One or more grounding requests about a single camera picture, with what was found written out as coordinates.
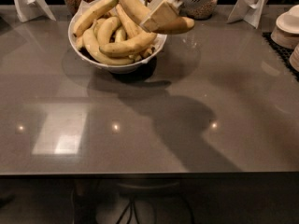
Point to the white ceramic bowl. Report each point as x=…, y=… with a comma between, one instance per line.
x=158, y=45

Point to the long front yellow banana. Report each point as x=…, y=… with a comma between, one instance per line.
x=91, y=45

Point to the glass jar pale beans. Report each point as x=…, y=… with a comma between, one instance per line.
x=204, y=12

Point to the right white paper stand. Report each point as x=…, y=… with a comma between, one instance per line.
x=249, y=11

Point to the white paper stand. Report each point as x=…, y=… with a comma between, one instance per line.
x=249, y=11
x=30, y=9

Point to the stack of paper bowls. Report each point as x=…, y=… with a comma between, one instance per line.
x=286, y=31

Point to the black mesh mat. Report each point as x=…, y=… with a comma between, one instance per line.
x=284, y=54

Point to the left white paper stand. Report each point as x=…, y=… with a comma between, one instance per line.
x=30, y=9

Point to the round stool under table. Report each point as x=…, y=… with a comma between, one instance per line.
x=135, y=189

